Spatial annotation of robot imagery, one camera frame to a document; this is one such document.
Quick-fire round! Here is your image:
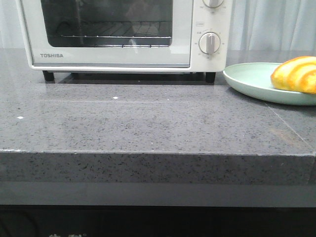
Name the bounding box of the glass oven door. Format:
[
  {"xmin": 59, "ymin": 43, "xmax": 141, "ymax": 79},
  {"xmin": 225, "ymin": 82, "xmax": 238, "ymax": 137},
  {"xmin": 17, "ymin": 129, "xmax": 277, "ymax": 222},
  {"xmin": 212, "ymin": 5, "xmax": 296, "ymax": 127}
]
[{"xmin": 16, "ymin": 0, "xmax": 193, "ymax": 68}]

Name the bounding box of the yellow striped bread roll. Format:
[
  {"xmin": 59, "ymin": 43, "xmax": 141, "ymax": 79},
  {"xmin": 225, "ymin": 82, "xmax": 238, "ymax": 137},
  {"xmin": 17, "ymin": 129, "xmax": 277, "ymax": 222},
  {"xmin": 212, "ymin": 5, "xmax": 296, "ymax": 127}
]
[{"xmin": 270, "ymin": 56, "xmax": 316, "ymax": 94}]

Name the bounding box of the white Toshiba toaster oven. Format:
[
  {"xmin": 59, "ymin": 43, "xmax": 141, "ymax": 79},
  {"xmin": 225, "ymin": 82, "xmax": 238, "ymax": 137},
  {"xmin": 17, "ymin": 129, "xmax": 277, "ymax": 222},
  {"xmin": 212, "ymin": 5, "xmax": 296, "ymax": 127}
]
[{"xmin": 17, "ymin": 0, "xmax": 233, "ymax": 82}]

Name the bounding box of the lower white timer knob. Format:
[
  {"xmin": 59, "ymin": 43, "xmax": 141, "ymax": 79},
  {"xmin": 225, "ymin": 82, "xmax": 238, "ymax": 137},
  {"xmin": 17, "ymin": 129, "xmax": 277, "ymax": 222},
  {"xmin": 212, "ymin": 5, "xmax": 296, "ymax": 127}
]
[{"xmin": 198, "ymin": 32, "xmax": 221, "ymax": 55}]

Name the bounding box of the light green round plate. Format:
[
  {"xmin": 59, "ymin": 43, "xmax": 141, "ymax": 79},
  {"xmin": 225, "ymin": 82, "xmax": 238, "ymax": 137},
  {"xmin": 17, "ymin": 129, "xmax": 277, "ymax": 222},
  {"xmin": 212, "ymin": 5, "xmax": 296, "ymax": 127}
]
[{"xmin": 223, "ymin": 62, "xmax": 316, "ymax": 106}]

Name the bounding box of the upper white temperature knob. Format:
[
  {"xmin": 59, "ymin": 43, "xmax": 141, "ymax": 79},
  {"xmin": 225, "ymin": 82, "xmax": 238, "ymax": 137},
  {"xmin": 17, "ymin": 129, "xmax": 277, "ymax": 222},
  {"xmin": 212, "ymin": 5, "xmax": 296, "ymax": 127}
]
[{"xmin": 203, "ymin": 0, "xmax": 223, "ymax": 8}]

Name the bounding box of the metal wire oven rack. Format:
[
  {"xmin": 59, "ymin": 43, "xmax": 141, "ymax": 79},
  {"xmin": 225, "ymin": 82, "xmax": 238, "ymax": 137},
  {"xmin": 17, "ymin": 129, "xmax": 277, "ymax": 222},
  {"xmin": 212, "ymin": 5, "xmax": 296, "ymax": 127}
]
[{"xmin": 49, "ymin": 21, "xmax": 172, "ymax": 47}]

